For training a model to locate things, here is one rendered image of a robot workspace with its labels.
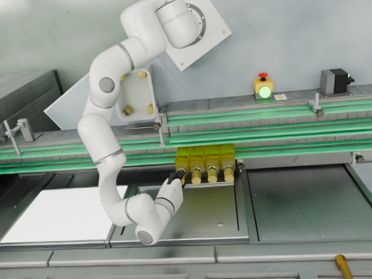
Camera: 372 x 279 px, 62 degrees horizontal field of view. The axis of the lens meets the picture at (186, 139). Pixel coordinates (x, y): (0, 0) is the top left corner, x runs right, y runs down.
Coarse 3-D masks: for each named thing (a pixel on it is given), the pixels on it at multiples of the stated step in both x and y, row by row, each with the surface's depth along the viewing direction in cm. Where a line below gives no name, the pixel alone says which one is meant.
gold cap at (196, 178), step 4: (192, 172) 114; (196, 172) 112; (200, 172) 113; (192, 176) 111; (196, 176) 110; (200, 176) 112; (192, 180) 110; (196, 180) 110; (200, 180) 110; (196, 184) 111
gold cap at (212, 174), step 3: (210, 171) 111; (213, 171) 111; (216, 171) 112; (210, 174) 109; (213, 174) 109; (216, 174) 111; (210, 177) 109; (213, 177) 109; (216, 177) 109; (210, 180) 110; (213, 180) 110; (216, 180) 110
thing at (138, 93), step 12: (132, 72) 127; (120, 84) 137; (132, 84) 137; (144, 84) 136; (120, 96) 137; (132, 96) 139; (144, 96) 139; (120, 108) 136; (144, 108) 142; (132, 120) 137
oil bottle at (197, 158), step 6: (192, 150) 125; (198, 150) 124; (204, 150) 125; (192, 156) 120; (198, 156) 120; (204, 156) 122; (192, 162) 117; (198, 162) 116; (204, 162) 119; (192, 168) 116; (204, 168) 118
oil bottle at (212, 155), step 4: (216, 144) 126; (208, 148) 124; (212, 148) 124; (216, 148) 123; (208, 152) 121; (212, 152) 121; (216, 152) 120; (208, 156) 119; (212, 156) 118; (216, 156) 118; (208, 160) 116; (212, 160) 116; (216, 160) 116; (208, 164) 115; (212, 164) 115; (216, 164) 115; (208, 168) 116; (216, 168) 115
